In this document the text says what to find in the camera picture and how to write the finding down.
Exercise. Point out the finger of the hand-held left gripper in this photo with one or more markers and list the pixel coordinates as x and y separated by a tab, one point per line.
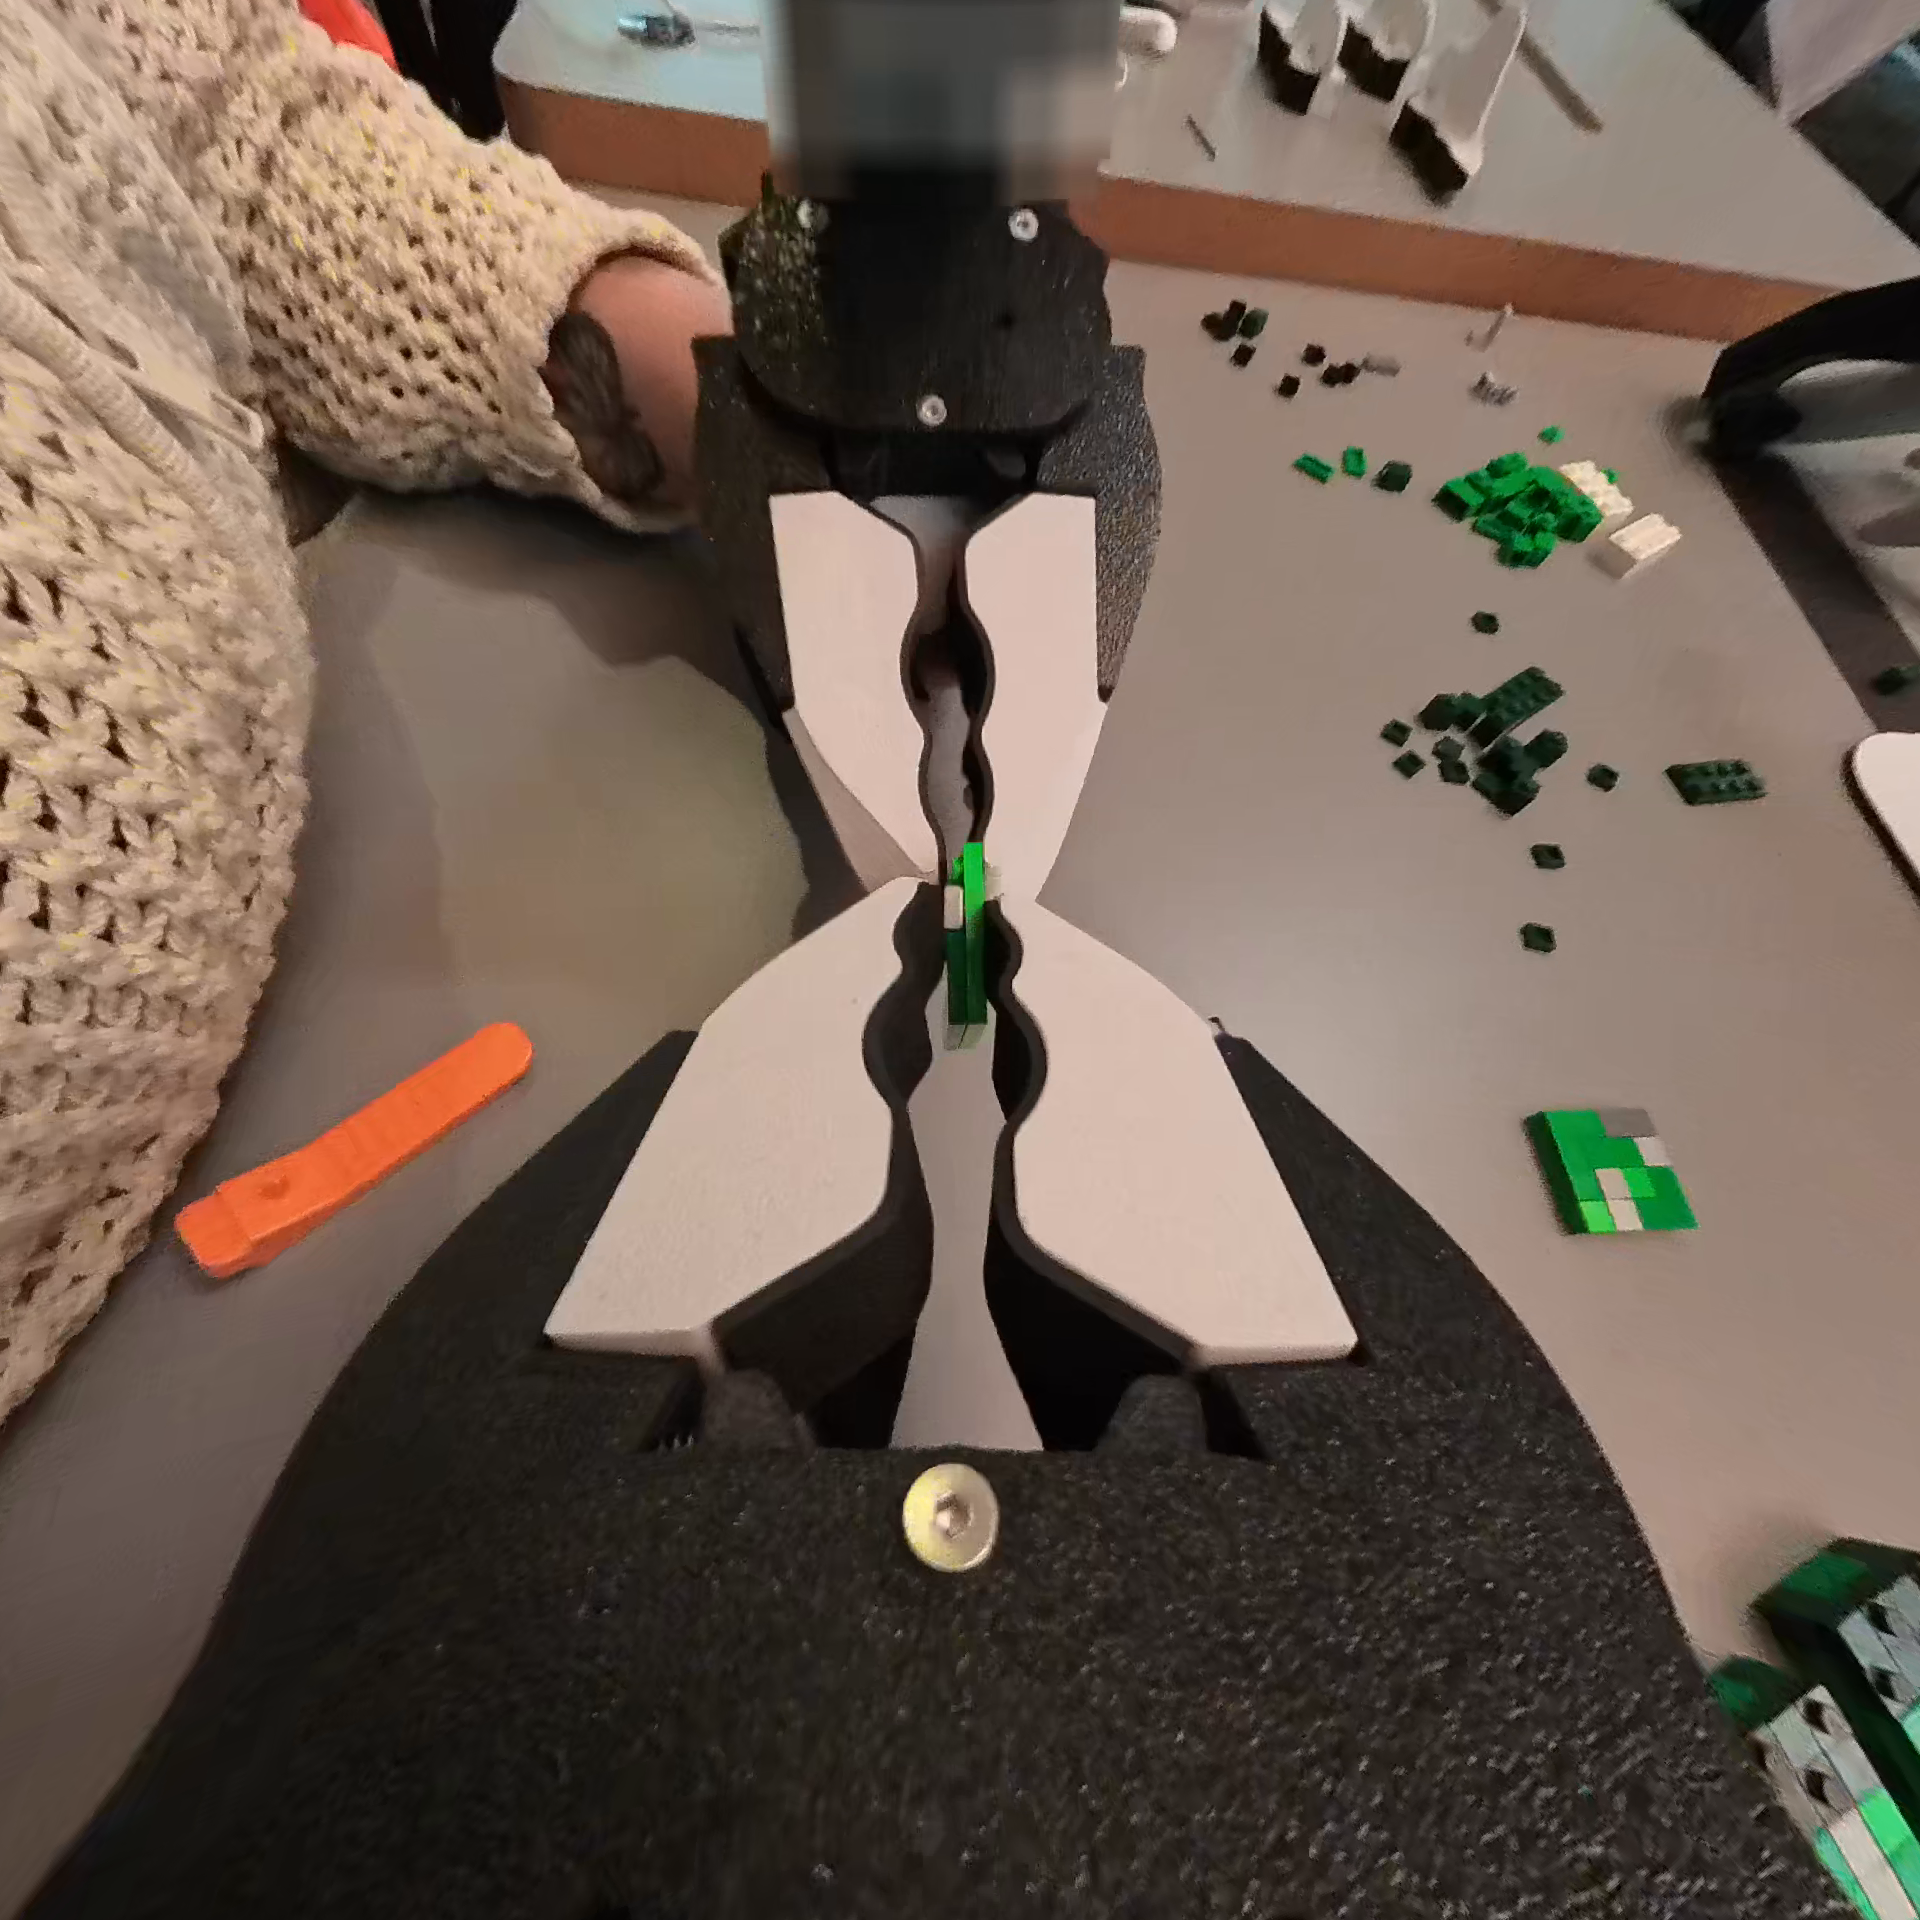
1049	644
839	644

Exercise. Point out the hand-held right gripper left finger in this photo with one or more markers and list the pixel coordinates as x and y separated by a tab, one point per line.
751	1170

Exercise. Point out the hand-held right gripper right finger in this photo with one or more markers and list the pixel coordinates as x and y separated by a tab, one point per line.
1172	1185

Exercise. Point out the bright green lego base plate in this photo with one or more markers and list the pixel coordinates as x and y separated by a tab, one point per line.
973	961

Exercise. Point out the person's left forearm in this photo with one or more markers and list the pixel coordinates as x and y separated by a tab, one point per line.
450	271

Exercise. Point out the group of black lego pieces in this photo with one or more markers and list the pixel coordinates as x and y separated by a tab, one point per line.
1232	320

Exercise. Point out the tiled green lego panel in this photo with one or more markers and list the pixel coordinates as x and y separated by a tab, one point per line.
1612	1170

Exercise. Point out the pile of dark green lego pieces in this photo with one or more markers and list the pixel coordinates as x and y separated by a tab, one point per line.
1516	721

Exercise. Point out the pile of bright green lego bricks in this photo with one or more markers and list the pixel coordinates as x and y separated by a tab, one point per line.
1516	504

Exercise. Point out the small grey lego parts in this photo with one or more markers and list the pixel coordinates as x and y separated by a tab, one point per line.
1494	383

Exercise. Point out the white lego brick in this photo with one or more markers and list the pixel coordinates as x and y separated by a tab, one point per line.
1634	546
1589	487

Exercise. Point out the dark green lego plate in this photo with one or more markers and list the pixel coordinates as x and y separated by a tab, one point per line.
1716	783

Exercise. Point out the orange brick separator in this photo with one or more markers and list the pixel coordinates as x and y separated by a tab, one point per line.
360	1140

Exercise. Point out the spare white gripper finger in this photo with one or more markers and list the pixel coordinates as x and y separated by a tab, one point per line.
1383	52
1464	106
1298	59

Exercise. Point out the person's left arm, knit sleeve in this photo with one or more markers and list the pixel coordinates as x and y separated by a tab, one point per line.
119	750

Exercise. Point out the spare hand-held gripper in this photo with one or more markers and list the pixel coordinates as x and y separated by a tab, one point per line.
1815	376

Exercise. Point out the white stand base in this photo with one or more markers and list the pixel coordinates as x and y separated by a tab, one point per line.
1894	809

